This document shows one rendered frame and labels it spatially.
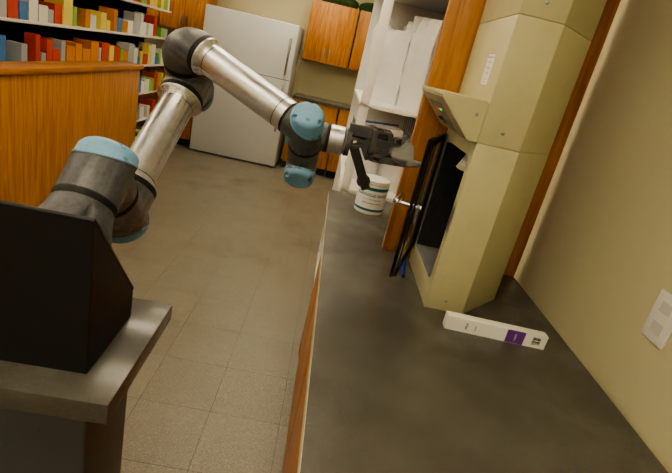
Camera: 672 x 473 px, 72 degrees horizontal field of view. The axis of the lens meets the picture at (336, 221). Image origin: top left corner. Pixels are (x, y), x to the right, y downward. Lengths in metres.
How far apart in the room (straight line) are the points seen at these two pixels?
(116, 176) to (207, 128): 5.39
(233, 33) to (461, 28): 4.82
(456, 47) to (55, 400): 1.34
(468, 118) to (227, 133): 5.26
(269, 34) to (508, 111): 5.06
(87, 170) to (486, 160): 0.89
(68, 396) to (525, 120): 1.10
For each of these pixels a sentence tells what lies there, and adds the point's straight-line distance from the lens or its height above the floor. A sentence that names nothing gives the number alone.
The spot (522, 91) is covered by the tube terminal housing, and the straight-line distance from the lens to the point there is 1.22.
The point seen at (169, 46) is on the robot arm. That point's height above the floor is 1.47.
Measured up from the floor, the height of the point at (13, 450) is 0.74.
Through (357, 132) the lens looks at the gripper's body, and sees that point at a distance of 1.20.
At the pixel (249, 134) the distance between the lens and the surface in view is 6.21.
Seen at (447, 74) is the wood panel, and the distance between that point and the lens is 1.55.
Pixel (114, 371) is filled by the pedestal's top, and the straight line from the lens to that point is 0.93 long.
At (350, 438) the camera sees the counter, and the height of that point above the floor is 0.94.
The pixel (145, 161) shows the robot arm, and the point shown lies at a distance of 1.14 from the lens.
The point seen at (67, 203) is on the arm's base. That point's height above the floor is 1.20.
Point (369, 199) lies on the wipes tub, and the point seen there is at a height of 1.01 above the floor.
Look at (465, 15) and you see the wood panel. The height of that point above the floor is 1.73.
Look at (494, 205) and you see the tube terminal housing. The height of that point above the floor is 1.27.
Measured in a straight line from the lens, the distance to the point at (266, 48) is 6.10.
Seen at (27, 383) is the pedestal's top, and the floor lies 0.94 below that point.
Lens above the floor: 1.53
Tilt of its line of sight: 19 degrees down
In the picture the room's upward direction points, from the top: 13 degrees clockwise
